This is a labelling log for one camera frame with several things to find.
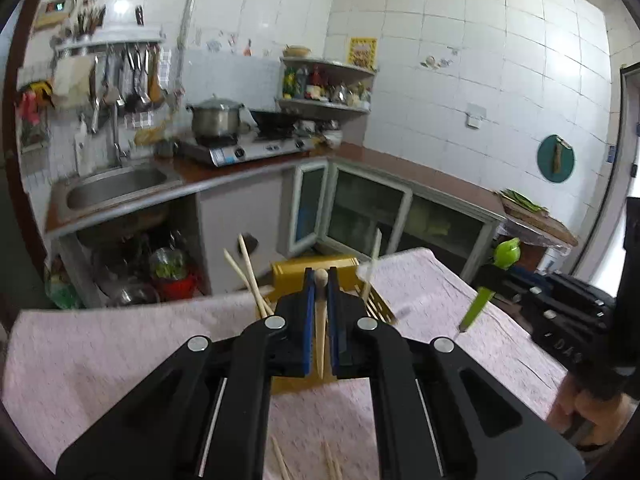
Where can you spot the person's right hand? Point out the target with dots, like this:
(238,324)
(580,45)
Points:
(570,410)

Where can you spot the pink floral tablecloth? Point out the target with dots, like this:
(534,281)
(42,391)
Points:
(125,360)

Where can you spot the steel cooking pot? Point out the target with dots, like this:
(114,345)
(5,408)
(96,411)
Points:
(215,120)

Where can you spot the bowl on shelf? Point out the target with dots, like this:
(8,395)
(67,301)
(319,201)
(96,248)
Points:
(297,52)

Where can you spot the metal wall pipe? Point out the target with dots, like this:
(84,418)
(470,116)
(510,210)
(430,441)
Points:
(192,10)

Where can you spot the beige wall control box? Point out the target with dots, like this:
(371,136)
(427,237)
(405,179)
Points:
(55,12)

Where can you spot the corner shelf with bottles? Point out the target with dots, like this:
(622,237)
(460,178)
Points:
(325,105)

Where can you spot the red basin with greens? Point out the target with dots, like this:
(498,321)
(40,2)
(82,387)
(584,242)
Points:
(172,280)

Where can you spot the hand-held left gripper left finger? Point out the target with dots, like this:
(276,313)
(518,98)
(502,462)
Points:
(307,325)

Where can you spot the green plastic bag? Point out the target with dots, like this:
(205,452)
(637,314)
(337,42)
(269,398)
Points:
(62,290)

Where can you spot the steel kitchen sink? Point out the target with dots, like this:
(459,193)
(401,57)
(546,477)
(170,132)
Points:
(115,190)

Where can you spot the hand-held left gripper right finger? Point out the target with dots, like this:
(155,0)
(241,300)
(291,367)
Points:
(336,325)

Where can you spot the wooden cutting board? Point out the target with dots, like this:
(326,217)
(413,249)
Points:
(545,227)

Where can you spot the red and yellow gloves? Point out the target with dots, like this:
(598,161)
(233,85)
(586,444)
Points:
(35,102)

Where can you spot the kitchen base cabinets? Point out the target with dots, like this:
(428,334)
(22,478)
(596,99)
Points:
(365,210)

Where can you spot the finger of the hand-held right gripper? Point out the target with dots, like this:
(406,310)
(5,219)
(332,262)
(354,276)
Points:
(492,277)
(530,305)

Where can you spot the round green cutting board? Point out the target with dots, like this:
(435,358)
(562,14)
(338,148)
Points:
(547,165)

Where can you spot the person's dark clothing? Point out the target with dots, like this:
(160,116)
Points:
(627,285)

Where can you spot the white wall socket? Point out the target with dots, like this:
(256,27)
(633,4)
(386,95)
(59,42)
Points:
(475,115)

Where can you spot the black wok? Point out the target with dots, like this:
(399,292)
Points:
(272,120)

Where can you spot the wall rack with hanging utensils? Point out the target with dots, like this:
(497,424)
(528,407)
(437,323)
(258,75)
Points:
(110,40)

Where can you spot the metal bowl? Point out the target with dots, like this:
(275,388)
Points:
(132,294)

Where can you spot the steel gas stove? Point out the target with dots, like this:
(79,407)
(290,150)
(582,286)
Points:
(250,150)

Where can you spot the green vegetables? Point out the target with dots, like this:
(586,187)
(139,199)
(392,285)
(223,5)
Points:
(522,202)

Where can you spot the metal faucet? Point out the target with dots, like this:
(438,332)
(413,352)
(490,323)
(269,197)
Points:
(120,140)

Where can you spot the yellow slotted utensil holder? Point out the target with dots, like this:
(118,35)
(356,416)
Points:
(295,272)

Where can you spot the yellow wall poster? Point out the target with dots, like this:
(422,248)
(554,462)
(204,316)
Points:
(362,52)

